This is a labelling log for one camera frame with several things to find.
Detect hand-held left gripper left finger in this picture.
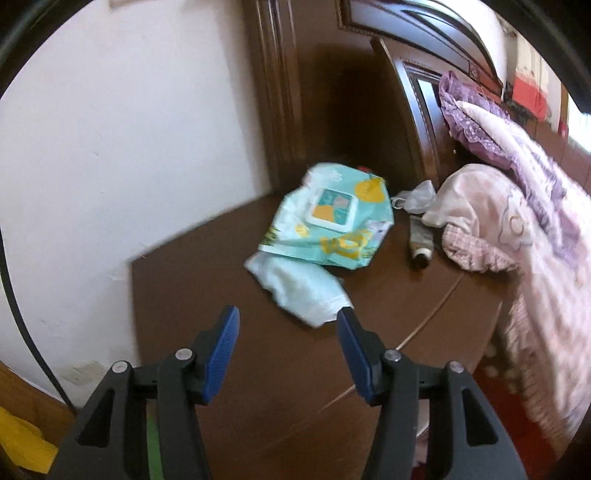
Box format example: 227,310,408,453
45,305,241,480

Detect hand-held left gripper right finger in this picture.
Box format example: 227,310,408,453
335,306,528,480

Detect teal wet wipes pack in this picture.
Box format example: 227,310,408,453
256,161,395,271

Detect dark wooden nightstand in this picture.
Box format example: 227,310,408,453
130,182,509,480

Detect green foam floor mat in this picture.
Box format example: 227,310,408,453
147,405,164,480

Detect grey tube with white cap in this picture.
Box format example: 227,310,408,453
407,215,435,271

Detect brown polka dot blanket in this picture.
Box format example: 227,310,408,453
482,339,520,388

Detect red embroidered bed skirt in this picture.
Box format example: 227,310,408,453
462,355,568,480

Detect white translucent plastic bag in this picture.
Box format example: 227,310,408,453
392,180,438,216

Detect pink floral quilt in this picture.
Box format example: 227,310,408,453
422,134,591,462

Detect yellow cloth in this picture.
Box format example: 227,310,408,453
0,405,59,476

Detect purple ruffled pillow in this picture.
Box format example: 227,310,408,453
438,70,570,241

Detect dark wooden headboard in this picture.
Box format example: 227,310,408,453
240,0,509,197

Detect wooden window cabinet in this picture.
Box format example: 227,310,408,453
531,117,591,195

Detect red hanging cloth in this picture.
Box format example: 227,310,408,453
512,76,551,123

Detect window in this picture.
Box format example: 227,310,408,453
566,85,591,155

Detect black cable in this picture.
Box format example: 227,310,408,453
0,228,80,416

